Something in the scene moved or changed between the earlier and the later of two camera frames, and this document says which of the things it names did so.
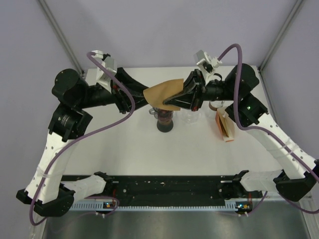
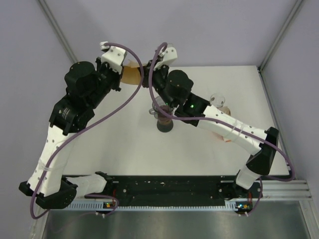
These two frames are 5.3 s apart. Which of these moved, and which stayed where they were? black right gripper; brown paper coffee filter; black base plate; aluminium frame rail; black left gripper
Moved: brown paper coffee filter; black left gripper; black right gripper
Stayed: black base plate; aluminium frame rail
